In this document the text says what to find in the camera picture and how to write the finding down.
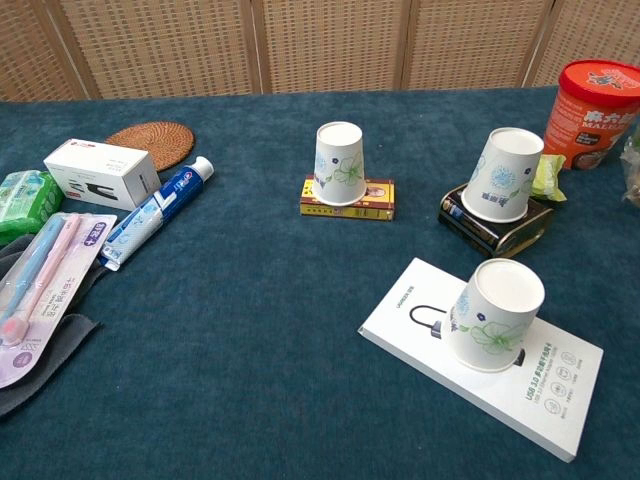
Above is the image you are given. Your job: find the white floral paper cup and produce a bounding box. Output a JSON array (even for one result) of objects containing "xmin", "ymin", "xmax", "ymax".
[
  {"xmin": 312, "ymin": 121, "xmax": 368, "ymax": 207},
  {"xmin": 460, "ymin": 126, "xmax": 545, "ymax": 224},
  {"xmin": 443, "ymin": 258, "xmax": 546, "ymax": 374}
]

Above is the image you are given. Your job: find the small yellow red box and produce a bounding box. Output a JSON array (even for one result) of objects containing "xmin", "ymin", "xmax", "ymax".
[{"xmin": 299, "ymin": 174, "xmax": 400, "ymax": 222}]

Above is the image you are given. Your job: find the blue table cloth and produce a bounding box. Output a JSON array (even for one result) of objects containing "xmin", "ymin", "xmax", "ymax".
[{"xmin": 0, "ymin": 84, "xmax": 640, "ymax": 480}]

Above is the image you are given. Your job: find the blue white toothpaste tube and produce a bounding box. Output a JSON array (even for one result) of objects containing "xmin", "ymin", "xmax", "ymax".
[{"xmin": 99, "ymin": 155, "xmax": 216, "ymax": 273}]

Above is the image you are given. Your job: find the black glossy packet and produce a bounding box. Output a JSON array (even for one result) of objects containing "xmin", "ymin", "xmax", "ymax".
[{"xmin": 438, "ymin": 183, "xmax": 555, "ymax": 260}]

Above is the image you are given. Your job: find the round woven rattan coaster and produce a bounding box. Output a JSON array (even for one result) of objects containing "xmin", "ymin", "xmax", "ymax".
[{"xmin": 105, "ymin": 121, "xmax": 196, "ymax": 174}]

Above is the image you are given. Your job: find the white stapler box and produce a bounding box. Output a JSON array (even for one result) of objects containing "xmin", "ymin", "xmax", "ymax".
[{"xmin": 43, "ymin": 138, "xmax": 162, "ymax": 212}]

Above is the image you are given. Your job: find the green snack packet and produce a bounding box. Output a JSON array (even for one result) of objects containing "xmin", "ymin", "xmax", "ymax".
[{"xmin": 530, "ymin": 153, "xmax": 568, "ymax": 203}]

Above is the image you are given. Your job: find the woven bamboo folding screen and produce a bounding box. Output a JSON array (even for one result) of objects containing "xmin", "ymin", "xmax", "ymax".
[{"xmin": 0, "ymin": 0, "xmax": 640, "ymax": 104}]

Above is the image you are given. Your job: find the white USB hub box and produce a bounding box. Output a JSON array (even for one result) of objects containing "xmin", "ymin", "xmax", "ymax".
[{"xmin": 357, "ymin": 257, "xmax": 605, "ymax": 464}]

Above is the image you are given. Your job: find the pink blue toothbrush pack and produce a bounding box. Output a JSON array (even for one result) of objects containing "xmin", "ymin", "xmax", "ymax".
[{"xmin": 0, "ymin": 212, "xmax": 119, "ymax": 390}]

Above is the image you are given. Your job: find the grey cloth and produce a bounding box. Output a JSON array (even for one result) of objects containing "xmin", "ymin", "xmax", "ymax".
[{"xmin": 0, "ymin": 232, "xmax": 101, "ymax": 417}]

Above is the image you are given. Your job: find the red instant noodle tub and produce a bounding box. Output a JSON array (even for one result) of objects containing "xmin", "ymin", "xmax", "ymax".
[{"xmin": 542, "ymin": 59, "xmax": 640, "ymax": 171}]

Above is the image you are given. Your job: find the green wet wipes pack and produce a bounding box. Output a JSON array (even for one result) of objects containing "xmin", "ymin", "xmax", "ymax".
[{"xmin": 0, "ymin": 169, "xmax": 65, "ymax": 246}]

